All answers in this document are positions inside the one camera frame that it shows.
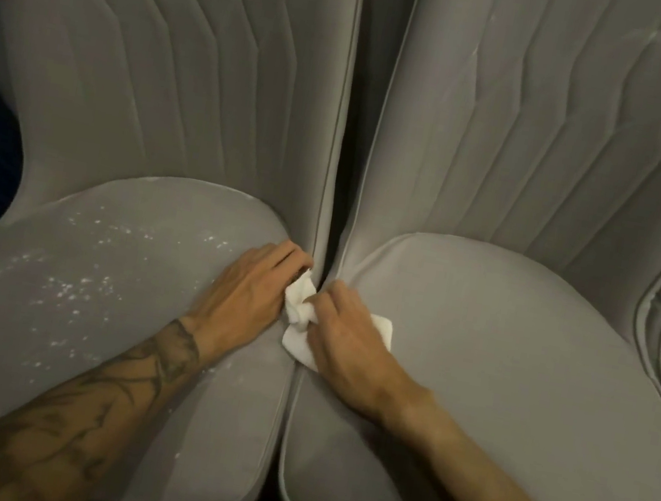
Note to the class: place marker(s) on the person's right hand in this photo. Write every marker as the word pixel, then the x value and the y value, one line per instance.
pixel 346 349

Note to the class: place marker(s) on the person's left hand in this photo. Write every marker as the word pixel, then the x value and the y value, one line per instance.
pixel 244 299

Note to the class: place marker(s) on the person's left fingers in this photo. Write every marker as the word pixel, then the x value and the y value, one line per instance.
pixel 295 259

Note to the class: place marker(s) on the person's right fingers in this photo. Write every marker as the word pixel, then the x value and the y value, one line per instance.
pixel 321 308

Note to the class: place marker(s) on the white cloth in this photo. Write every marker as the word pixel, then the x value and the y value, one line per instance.
pixel 301 317

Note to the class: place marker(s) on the person's left forearm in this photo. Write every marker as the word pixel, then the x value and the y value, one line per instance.
pixel 67 412

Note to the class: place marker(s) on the grey upholstered chair with dust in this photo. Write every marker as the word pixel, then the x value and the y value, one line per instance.
pixel 131 165

